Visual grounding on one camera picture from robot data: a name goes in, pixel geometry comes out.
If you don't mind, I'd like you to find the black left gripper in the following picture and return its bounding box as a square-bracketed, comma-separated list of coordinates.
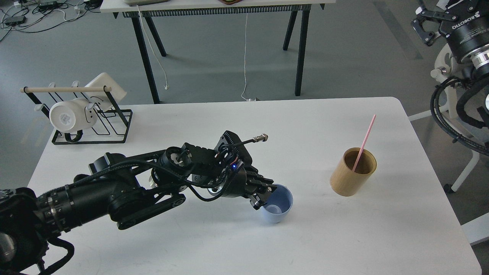
[208, 167, 277, 210]

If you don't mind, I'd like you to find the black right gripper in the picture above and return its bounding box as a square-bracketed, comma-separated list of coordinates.
[411, 0, 489, 64]

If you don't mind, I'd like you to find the blue cup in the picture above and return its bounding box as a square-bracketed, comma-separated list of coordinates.
[260, 184, 293, 223]

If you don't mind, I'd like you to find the pink chopstick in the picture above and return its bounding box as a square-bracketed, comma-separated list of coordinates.
[352, 114, 377, 172]

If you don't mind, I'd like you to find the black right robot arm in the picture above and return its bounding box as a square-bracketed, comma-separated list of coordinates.
[411, 0, 489, 155]

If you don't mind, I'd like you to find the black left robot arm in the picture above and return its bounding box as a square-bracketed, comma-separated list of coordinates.
[0, 142, 278, 275]

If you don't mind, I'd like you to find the wooden cylindrical holder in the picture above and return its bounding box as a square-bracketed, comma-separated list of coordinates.
[330, 147, 377, 197]

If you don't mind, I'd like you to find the white background table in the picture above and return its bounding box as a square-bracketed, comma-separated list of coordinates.
[100, 0, 328, 104]

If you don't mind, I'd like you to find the white mug on rack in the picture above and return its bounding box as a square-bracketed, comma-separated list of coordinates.
[49, 98, 98, 133]

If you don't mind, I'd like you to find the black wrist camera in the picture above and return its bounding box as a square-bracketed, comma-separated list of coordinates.
[214, 130, 252, 166]

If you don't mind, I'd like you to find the white hanging cable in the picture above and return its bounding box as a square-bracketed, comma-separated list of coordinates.
[136, 5, 170, 91]
[241, 13, 257, 102]

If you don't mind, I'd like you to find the black wire cup rack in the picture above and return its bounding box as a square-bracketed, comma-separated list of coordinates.
[20, 86, 133, 146]

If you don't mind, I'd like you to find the floor cables bundle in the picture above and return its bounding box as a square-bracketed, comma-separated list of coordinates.
[0, 0, 102, 42]

